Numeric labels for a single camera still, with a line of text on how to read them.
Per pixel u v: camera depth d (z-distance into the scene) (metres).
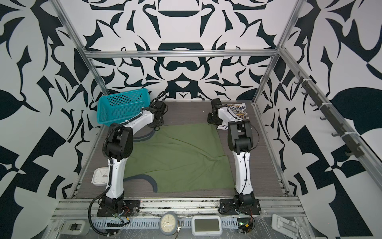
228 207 0.74
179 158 0.92
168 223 0.67
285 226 0.68
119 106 1.16
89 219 0.69
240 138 0.62
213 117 0.85
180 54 0.91
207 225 0.66
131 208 0.74
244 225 0.71
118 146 0.58
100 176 0.81
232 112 0.72
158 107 0.84
